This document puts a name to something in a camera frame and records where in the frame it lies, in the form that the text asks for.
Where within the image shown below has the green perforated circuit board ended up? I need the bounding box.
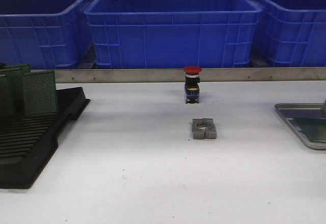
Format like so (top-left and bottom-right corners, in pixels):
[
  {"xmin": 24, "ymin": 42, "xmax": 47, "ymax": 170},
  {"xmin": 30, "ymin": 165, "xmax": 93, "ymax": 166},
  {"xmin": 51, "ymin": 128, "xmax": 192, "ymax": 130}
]
[
  {"xmin": 1, "ymin": 74, "xmax": 15, "ymax": 118},
  {"xmin": 320, "ymin": 100, "xmax": 326, "ymax": 118},
  {"xmin": 1, "ymin": 63, "xmax": 31, "ymax": 114},
  {"xmin": 290, "ymin": 117, "xmax": 325, "ymax": 144},
  {"xmin": 22, "ymin": 70, "xmax": 59, "ymax": 116}
]

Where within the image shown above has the blue plastic crate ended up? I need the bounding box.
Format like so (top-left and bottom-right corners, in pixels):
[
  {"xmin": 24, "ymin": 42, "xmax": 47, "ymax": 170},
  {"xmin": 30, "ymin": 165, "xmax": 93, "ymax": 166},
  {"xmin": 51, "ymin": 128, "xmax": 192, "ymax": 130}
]
[
  {"xmin": 85, "ymin": 0, "xmax": 261, "ymax": 69},
  {"xmin": 253, "ymin": 0, "xmax": 325, "ymax": 67},
  {"xmin": 1, "ymin": 0, "xmax": 93, "ymax": 69}
]

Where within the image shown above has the red emergency stop button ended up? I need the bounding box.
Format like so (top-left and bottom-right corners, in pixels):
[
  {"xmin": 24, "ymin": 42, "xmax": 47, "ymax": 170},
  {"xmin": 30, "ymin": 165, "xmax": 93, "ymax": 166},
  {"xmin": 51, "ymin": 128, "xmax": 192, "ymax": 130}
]
[{"xmin": 183, "ymin": 66, "xmax": 202, "ymax": 104}]

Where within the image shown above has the black slotted board rack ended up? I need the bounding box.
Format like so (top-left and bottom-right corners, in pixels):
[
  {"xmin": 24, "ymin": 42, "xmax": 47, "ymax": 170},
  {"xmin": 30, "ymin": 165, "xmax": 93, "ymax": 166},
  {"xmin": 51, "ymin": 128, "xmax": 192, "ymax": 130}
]
[{"xmin": 1, "ymin": 87, "xmax": 90, "ymax": 189}]

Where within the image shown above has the grey split clamp block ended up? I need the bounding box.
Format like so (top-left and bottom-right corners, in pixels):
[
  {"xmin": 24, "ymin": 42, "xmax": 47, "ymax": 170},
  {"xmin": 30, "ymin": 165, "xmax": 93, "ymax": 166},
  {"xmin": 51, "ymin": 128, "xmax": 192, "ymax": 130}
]
[{"xmin": 192, "ymin": 118, "xmax": 217, "ymax": 139}]

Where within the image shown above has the metal tray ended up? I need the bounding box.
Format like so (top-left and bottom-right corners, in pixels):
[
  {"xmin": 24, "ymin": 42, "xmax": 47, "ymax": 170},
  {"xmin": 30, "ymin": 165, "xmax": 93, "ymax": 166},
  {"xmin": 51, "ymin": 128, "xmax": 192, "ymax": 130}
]
[{"xmin": 275, "ymin": 103, "xmax": 325, "ymax": 150}]

